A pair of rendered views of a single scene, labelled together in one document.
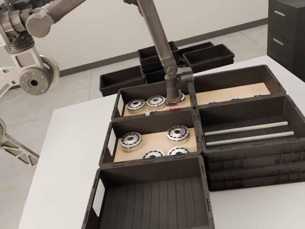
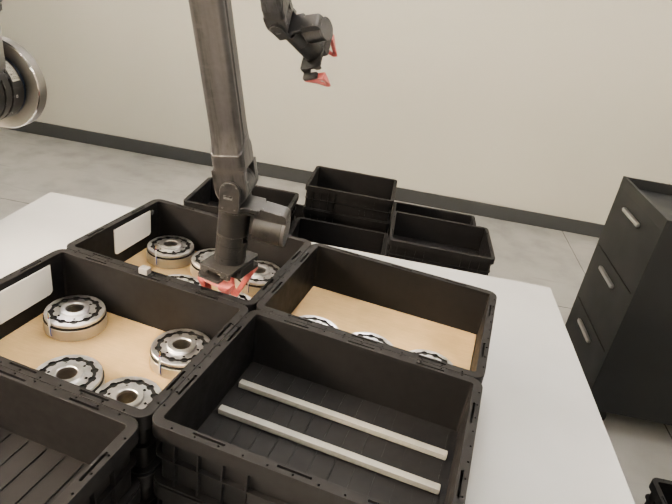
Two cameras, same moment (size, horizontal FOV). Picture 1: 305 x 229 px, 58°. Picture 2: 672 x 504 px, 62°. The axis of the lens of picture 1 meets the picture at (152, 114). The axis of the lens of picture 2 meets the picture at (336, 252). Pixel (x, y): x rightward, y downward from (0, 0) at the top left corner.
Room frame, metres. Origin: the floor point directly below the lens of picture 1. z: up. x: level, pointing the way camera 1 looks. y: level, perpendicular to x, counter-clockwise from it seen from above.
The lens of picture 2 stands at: (0.22, -0.39, 1.47)
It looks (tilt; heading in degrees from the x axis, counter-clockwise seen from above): 27 degrees down; 5
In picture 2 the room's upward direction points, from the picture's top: 9 degrees clockwise
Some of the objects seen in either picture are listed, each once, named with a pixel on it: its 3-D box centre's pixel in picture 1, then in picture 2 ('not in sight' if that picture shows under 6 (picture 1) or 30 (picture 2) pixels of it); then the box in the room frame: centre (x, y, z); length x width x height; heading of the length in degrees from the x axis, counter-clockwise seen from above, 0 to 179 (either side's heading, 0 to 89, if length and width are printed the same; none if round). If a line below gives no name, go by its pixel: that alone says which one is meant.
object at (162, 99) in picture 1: (155, 101); (215, 259); (1.27, -0.04, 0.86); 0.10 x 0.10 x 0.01
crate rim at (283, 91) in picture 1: (233, 86); (383, 304); (1.13, -0.42, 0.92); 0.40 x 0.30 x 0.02; 80
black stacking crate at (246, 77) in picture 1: (233, 95); (379, 326); (1.13, -0.42, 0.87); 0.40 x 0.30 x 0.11; 80
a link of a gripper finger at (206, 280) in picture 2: (174, 107); (222, 286); (1.09, -0.11, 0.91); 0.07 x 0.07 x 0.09; 75
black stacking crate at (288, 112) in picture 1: (248, 132); (327, 431); (0.83, -0.36, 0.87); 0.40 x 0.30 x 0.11; 80
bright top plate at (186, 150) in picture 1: (179, 155); (127, 400); (0.81, -0.06, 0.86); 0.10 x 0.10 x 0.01
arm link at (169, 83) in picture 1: (172, 80); (237, 220); (1.11, -0.13, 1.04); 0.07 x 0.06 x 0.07; 91
